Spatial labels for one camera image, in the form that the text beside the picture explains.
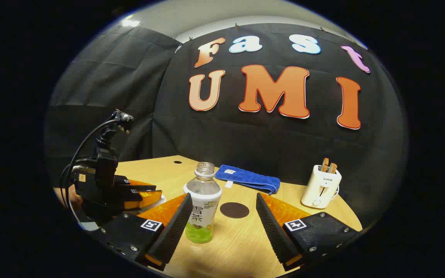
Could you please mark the bread slice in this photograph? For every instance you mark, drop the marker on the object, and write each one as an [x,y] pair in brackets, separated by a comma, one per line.
[332,168]
[325,165]

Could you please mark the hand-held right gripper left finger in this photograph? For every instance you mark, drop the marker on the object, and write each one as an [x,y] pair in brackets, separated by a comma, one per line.
[174,227]

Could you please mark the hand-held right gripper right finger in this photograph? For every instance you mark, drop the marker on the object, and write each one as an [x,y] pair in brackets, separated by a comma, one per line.
[274,229]

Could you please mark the clear water bottle white label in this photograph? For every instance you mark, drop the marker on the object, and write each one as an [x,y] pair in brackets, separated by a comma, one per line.
[204,208]

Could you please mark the white toaster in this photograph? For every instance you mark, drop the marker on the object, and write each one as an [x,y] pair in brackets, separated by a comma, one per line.
[319,191]

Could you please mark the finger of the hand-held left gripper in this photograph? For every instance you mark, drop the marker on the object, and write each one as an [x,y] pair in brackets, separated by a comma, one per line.
[137,186]
[141,199]

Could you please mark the black backdrop cloth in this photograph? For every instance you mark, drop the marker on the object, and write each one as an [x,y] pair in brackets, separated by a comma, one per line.
[269,143]

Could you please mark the blue folded towel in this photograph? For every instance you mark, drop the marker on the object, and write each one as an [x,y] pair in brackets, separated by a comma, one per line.
[247,178]

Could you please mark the dark round coaster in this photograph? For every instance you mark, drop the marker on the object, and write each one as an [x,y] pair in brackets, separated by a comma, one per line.
[234,210]

